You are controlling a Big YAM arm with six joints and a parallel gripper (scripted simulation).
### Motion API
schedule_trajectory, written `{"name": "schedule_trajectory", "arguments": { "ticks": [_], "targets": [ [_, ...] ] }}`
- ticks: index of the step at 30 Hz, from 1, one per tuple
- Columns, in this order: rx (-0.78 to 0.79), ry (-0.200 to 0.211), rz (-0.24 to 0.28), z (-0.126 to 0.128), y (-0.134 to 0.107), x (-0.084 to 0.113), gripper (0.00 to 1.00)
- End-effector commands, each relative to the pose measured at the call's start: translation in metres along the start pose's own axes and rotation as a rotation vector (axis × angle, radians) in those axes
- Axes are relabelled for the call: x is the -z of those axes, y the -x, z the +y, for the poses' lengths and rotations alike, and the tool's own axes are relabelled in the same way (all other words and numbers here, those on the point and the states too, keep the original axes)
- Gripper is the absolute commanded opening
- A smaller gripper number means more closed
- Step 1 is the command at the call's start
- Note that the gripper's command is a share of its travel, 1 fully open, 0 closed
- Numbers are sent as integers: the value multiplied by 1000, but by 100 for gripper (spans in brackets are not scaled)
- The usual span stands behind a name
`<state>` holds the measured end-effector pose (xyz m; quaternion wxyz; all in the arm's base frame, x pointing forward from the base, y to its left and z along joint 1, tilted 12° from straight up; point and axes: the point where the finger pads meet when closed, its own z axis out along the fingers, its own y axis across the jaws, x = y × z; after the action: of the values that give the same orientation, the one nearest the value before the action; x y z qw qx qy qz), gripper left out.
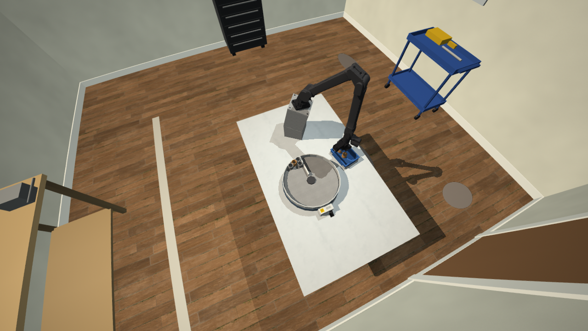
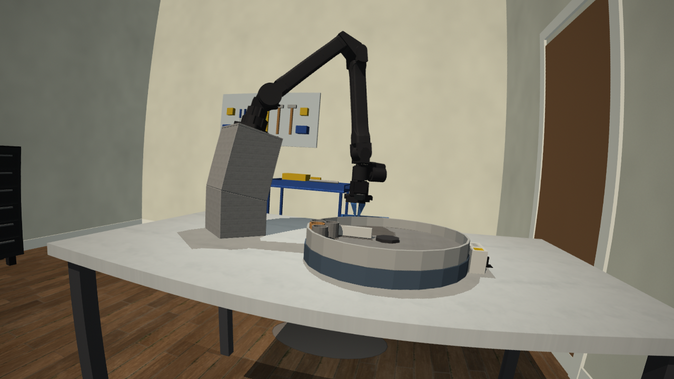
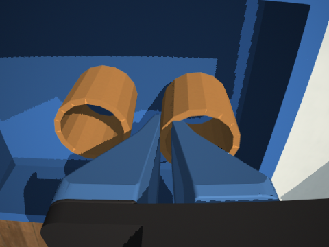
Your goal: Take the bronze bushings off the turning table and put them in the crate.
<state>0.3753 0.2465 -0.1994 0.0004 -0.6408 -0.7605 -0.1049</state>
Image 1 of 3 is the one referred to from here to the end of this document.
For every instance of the blue crate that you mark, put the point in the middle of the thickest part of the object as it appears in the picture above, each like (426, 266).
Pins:
(345, 162)

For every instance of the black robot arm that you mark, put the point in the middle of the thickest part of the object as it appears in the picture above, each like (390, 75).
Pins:
(360, 79)

